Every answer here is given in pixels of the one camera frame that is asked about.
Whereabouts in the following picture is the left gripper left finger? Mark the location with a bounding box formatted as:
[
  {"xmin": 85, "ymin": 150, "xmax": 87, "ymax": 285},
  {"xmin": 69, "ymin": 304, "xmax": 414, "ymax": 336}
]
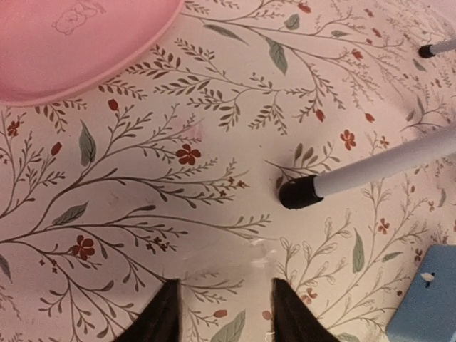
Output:
[{"xmin": 114, "ymin": 279, "xmax": 182, "ymax": 342}]

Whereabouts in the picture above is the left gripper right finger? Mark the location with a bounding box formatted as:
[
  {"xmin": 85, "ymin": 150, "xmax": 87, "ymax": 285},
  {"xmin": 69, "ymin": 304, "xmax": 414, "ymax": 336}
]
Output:
[{"xmin": 271, "ymin": 278, "xmax": 338, "ymax": 342}]

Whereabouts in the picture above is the light blue music stand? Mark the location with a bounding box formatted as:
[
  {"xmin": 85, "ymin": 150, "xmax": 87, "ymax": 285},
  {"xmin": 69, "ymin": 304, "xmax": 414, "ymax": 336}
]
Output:
[{"xmin": 279, "ymin": 41, "xmax": 455, "ymax": 209}]

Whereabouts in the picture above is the blue metronome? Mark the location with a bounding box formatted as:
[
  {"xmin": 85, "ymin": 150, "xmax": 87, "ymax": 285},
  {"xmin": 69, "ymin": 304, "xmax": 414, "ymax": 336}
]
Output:
[{"xmin": 386, "ymin": 245, "xmax": 455, "ymax": 342}]

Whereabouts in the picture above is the pink plate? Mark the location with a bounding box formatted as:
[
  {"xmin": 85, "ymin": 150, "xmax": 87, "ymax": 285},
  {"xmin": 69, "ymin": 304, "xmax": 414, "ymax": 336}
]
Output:
[{"xmin": 1, "ymin": 1, "xmax": 183, "ymax": 107}]

